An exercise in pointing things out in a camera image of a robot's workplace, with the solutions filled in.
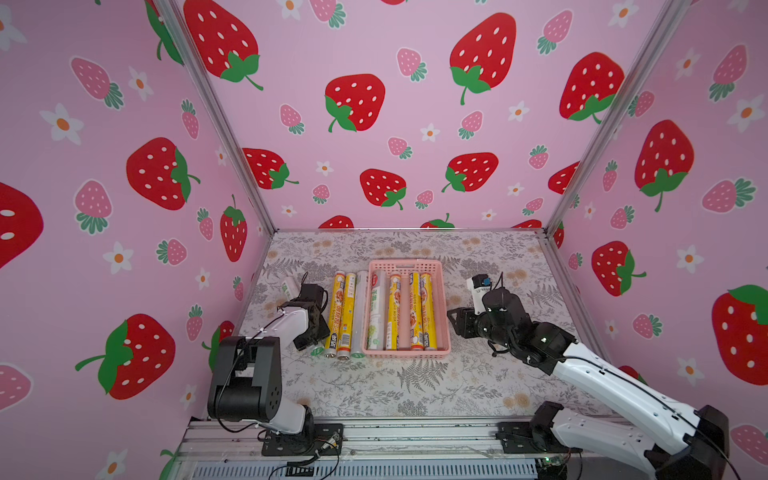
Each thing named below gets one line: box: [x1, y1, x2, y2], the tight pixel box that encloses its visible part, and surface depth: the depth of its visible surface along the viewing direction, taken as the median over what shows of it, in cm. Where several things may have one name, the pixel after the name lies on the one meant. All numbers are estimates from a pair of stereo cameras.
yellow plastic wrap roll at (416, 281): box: [409, 272, 424, 351], surface depth 97 cm
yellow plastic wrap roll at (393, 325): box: [386, 273, 402, 351], surface depth 95 cm
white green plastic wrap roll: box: [368, 269, 389, 351], surface depth 95 cm
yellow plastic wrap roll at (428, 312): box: [420, 273, 437, 351], surface depth 96 cm
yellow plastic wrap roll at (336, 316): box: [325, 273, 345, 358], surface depth 94 cm
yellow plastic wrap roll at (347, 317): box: [337, 272, 357, 360], surface depth 95 cm
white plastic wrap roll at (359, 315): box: [351, 270, 368, 359], surface depth 95 cm
